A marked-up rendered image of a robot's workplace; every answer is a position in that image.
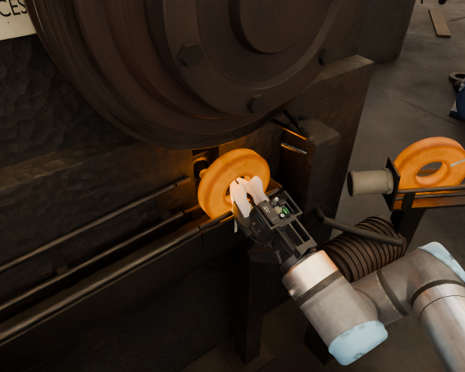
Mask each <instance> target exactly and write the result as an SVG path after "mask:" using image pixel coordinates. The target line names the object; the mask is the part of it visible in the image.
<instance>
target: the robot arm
mask: <svg viewBox="0 0 465 372"><path fill-rule="evenodd" d="M230 195H231V201H232V209H233V213H234V216H235V221H236V224H237V225H238V227H239V228H240V229H241V230H242V231H243V232H244V234H245V236H246V237H247V238H248V237H250V238H251V239H252V240H253V241H254V242H255V245H254V246H252V248H251V249H249V250H247V252H248V255H249V258H250V260H251V262H258V263H270V264H282V263H283V262H284V263H283V264H282V265H281V266H280V271H281V272H282V273H283V275H284V276H283V278H282V283H283V284H284V286H285V287H286V288H287V290H288V291H289V295H290V296H292V297H293V298H294V300H295V301H296V303H297V304H298V305H299V307H300V309H301V310H302V311H303V313H304V314H305V316H306V317H307V318H308V320H309V322H310V323H311V324H312V325H313V327H314V329H315V330H316V331H317V333H318V334H319V335H320V337H321V338H322V340H323V342H324V343H325V344H326V345H327V347H328V351H329V352H330V354H332V355H334V357H335V358H336V359H337V361H338V362H339V363H340V364H341V365H348V364H350V363H352V362H353V361H355V360H356V359H358V358H360V357H361V356H362V355H364V354H366V353H367V352H369V351H370V350H371V349H373V348H375V347H376V346H377V345H378V344H380V343H381V342H383V341H384V340H386V339H387V337H388V333H387V331H386V330H385V326H386V325H388V324H390V323H392V322H394V321H396V320H399V319H401V318H403V317H406V316H408V315H410V314H412V313H414V314H415V316H416V317H417V318H418V319H419V321H420V323H421V325H422V327H423V329H424V331H425V333H426V335H427V337H428V339H429V341H430V343H431V345H432V347H433V350H434V352H435V354H436V356H437V357H438V360H439V362H440V363H441V366H442V368H443V369H444V372H465V271H464V270H463V269H462V268H461V266H460V265H459V264H458V263H457V261H456V260H455V259H454V258H453V257H452V256H451V254H449V252H448V251H447V250H446V249H445V248H444V247H443V246H442V245H441V244H440V243H438V242H431V243H429V244H427V245H425V246H423V247H418V248H417V250H415V251H413V252H411V253H409V254H407V255H405V256H404V257H402V258H400V259H398V260H396V261H394V262H392V263H390V264H388V265H387V266H384V267H382V268H381V269H379V270H376V271H374V272H372V273H370V274H369V275H366V276H365V277H363V278H360V279H359V280H357V281H355V282H352V283H349V282H348V281H347V280H346V279H345V277H344V276H343V274H342V273H341V272H340V270H339V269H338V268H337V267H336V265H335V264H334V263H333V261H332V260H331V259H330V258H329V257H328V255H327V254H326V253H325V251H324V250H319V251H317V250H316V249H315V247H316V246H317V244H316V242H315V241H314V239H313V238H312V237H311V236H310V235H309V233H308V232H307V231H306V229H305V228H304V227H303V225H302V224H301V223H300V222H299V221H298V220H299V218H300V217H301V216H302V214H303V212H302V211H301V210H300V208H299V207H298V206H297V205H296V204H295V202H294V201H293V200H292V198H291V197H290V196H289V194H288V193H287V192H286V191H284V192H283V194H282V196H281V200H280V199H279V198H278V197H275V198H273V199H271V198H269V197H266V195H265V194H264V192H263V183H262V181H261V179H260V178H259V177H258V176H254V177H253V178H252V179H251V180H250V181H249V182H248V181H246V180H245V179H242V178H240V177H239V178H237V179H236V180H234V181H233V182H232V183H231V184H230ZM247 198H248V199H249V200H250V201H251V202H252V204H250V203H249V202H248V200H247ZM287 198H288V199H289V200H290V201H291V203H292V204H293V205H294V206H295V207H296V209H295V211H293V209H292V208H291V207H290V206H289V204H288V203H287V202H286V200H287ZM285 205H286V206H287V207H288V208H289V209H290V210H291V212H292V213H290V212H289V211H288V209H287V208H286V206H285Z"/></svg>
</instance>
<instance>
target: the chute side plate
mask: <svg viewBox="0 0 465 372"><path fill-rule="evenodd" d="M248 238H250V237H248ZM248 238H247V237H246V236H245V234H244V232H243V231H242V230H241V229H240V228H239V227H238V225H237V232H235V216H233V217H231V218H228V219H226V220H224V221H222V222H220V223H219V224H217V225H215V226H213V227H210V228H208V229H206V230H204V231H202V232H201V233H198V234H196V235H195V236H193V237H191V238H189V239H187V240H186V241H184V242H182V243H180V244H178V245H176V246H175V247H173V248H171V249H169V250H168V251H166V252H163V253H162V254H161V255H158V256H156V257H155V258H153V259H151V260H149V261H148V262H146V263H144V264H143V265H141V266H138V267H137V268H136V269H133V270H131V271H130V272H128V273H126V274H124V275H123V276H121V277H119V278H117V279H116V280H113V281H112V282H110V283H108V284H106V285H105V286H103V287H101V288H99V289H97V290H96V291H94V292H92V293H90V294H88V295H87V296H85V297H83V298H81V299H80V300H78V301H76V302H74V303H73V304H71V305H69V306H67V307H65V308H63V309H61V310H60V311H57V312H56V313H54V314H52V315H50V316H49V317H47V318H45V319H43V320H42V321H40V322H38V323H36V324H35V325H32V326H30V327H29V328H27V329H25V330H23V331H22V332H20V333H18V334H17V335H15V336H13V337H11V338H9V339H8V340H5V341H4V342H2V343H0V372H20V371H22V370H24V369H25V368H27V367H29V366H31V365H32V364H34V363H35V362H37V361H38V360H40V359H43V358H44V357H46V356H47V355H49V354H51V353H52V352H54V351H56V350H58V349H59V348H61V347H62V346H64V345H65V344H67V343H69V342H71V341H73V340H74V339H76V338H78V337H79V336H81V335H82V334H85V333H86V332H87V331H89V330H91V329H93V328H94V327H96V326H98V325H99V324H101V323H103V322H105V321H106V320H108V319H109V318H111V317H113V316H114V315H116V314H118V313H120V312H121V311H123V310H125V309H126V308H128V307H129V306H132V305H133V304H135V303H136V302H138V301H140V300H141V299H143V298H145V297H147V296H149V295H150V294H152V293H153V292H155V291H156V290H158V289H160V288H162V287H163V286H165V285H167V284H169V283H170V282H172V281H173V280H175V279H177V278H179V277H180V276H182V275H183V274H185V273H187V272H189V271H190V270H192V269H194V268H196V267H197V266H199V265H200V264H202V263H204V262H205V261H208V260H210V259H211V258H213V257H215V256H217V255H219V254H221V253H222V252H224V251H226V250H228V249H230V248H232V247H234V246H235V245H237V244H240V243H241V242H243V241H245V240H247V239H248Z"/></svg>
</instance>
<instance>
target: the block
mask: <svg viewBox="0 0 465 372"><path fill-rule="evenodd" d="M298 122H299V123H300V124H301V125H302V126H303V127H304V128H305V129H306V130H307V131H308V132H309V133H310V134H312V135H313V136H314V141H313V143H308V142H307V141H306V140H305V139H303V138H301V137H299V136H297V135H295V134H293V133H291V132H289V131H287V130H285V137H284V141H287V142H290V143H291V144H294V145H297V146H299V147H301V148H305V149H306V150H309V151H310V153H309V155H308V156H305V155H303V154H300V153H298V152H296V151H293V150H291V149H289V148H286V147H283V158H282V165H281V172H280V185H282V186H283V191H286V192H287V193H288V194H289V196H290V197H291V198H292V200H293V201H294V202H295V204H296V205H297V206H298V207H299V208H300V210H301V211H302V212H303V214H302V216H301V217H300V218H299V220H298V221H299V222H300V223H301V224H305V223H306V222H307V221H310V220H312V219H313V218H315V217H316V216H315V214H314V213H313V209H314V208H315V207H316V206H319V207H320V209H321V210H322V212H323V211H324V209H325V205H326V199H327V195H328V189H329V186H330V182H331V176H332V173H333V169H334V163H335V159H336V155H337V149H338V145H339V142H340V134H339V133H338V132H336V131H335V130H333V129H332V128H329V127H328V126H327V125H325V124H323V123H321V122H320V121H318V120H316V119H314V118H313V117H306V118H303V119H302V120H298ZM286 202H287V203H288V204H289V206H290V207H291V208H292V209H293V211H295V209H296V207H295V206H294V205H293V204H292V203H291V201H290V200H289V199H288V198H287V200H286Z"/></svg>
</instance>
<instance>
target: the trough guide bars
mask: <svg viewBox="0 0 465 372"><path fill-rule="evenodd" d="M438 170H439V168H432V169H422V170H419V171H418V173H417V174H416V175H421V174H431V173H435V172H436V171H438ZM447 190H464V191H453V192H442V193H426V192H436V191H447ZM416 193H422V194H416ZM397 194H404V195H400V196H396V200H395V201H401V200H403V201H402V206H401V208H402V210H401V211H410V210H411V208H412V205H413V200H414V199H433V198H444V197H454V196H465V185H445V186H434V187H414V188H403V189H398V190H397Z"/></svg>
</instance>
